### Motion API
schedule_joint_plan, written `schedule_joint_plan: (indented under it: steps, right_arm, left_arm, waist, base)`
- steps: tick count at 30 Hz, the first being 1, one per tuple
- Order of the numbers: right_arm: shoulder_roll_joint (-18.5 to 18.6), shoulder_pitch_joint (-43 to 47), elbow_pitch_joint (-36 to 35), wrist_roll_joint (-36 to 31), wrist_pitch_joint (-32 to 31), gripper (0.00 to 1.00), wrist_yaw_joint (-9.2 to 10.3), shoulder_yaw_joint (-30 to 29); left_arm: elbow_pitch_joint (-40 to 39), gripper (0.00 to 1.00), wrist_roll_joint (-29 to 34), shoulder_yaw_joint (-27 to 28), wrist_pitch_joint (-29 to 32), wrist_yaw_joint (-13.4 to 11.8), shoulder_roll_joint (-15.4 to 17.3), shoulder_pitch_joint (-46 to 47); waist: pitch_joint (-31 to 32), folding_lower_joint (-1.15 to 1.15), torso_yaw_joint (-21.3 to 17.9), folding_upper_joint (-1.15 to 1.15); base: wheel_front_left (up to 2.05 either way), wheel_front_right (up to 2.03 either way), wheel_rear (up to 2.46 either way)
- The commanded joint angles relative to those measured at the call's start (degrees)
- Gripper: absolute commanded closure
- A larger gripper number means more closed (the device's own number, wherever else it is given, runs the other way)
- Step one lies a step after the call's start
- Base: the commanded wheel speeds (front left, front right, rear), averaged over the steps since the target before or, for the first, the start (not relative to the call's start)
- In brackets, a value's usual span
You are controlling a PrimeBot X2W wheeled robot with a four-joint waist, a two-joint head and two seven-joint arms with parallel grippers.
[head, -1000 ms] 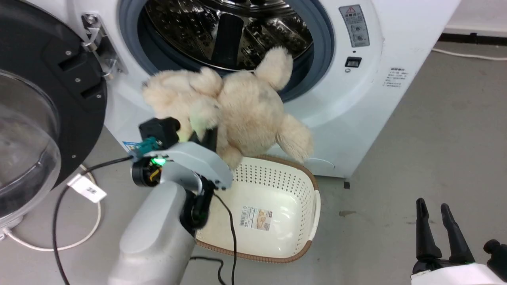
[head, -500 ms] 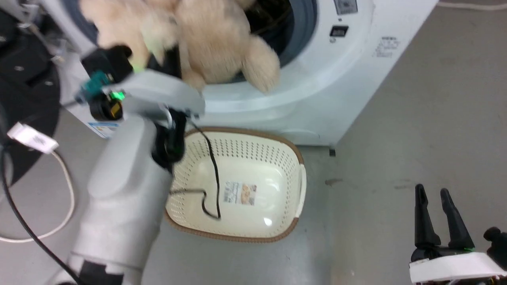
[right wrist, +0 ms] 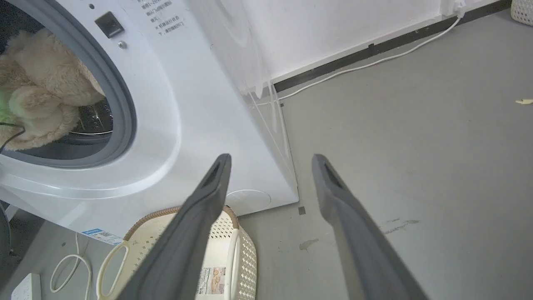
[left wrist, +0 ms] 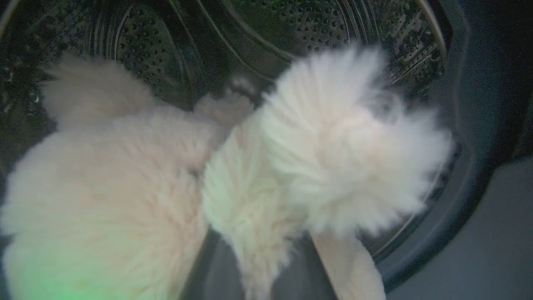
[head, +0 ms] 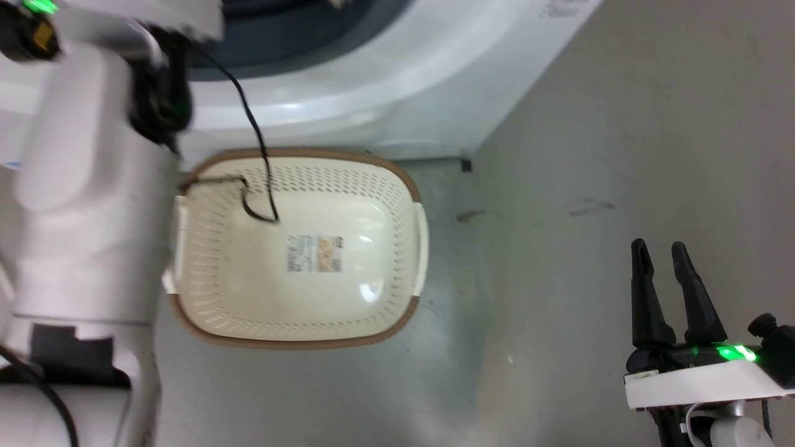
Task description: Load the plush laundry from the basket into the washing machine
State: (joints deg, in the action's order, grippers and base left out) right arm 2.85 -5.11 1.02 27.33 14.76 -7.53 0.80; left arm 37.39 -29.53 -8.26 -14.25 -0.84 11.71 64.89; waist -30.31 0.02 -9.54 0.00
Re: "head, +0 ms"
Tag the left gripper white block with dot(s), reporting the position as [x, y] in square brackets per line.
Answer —
[155, 15]

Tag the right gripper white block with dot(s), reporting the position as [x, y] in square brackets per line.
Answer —
[702, 375]

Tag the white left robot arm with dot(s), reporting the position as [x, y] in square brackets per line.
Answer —
[81, 217]

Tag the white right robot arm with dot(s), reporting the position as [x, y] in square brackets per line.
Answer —
[720, 428]

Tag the white washing machine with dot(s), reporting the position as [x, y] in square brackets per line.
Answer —
[385, 81]

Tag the black washing machine foot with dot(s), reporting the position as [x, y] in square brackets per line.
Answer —
[466, 165]

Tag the cream laundry basket brown rim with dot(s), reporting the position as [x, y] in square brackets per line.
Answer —
[298, 248]

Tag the dark grey washer door opening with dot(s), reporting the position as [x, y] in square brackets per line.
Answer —
[292, 37]

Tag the printed label sticker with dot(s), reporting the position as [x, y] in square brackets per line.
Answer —
[314, 253]

